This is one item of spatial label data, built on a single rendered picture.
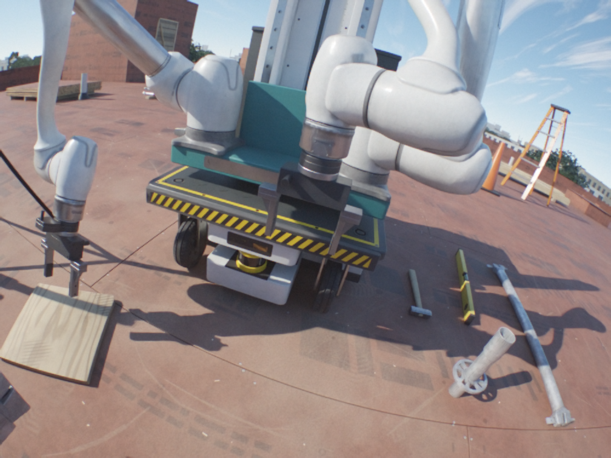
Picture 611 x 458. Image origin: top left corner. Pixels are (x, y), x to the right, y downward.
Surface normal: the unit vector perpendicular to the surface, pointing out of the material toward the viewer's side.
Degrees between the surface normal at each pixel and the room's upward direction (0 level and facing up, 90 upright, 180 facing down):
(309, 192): 90
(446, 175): 111
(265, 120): 90
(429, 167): 103
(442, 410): 0
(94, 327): 0
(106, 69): 90
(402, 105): 87
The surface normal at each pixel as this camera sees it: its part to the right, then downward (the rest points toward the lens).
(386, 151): -0.51, 0.45
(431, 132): -0.47, 0.70
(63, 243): -0.13, 0.03
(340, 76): -0.44, 0.26
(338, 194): -0.19, 0.44
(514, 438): 0.22, -0.85
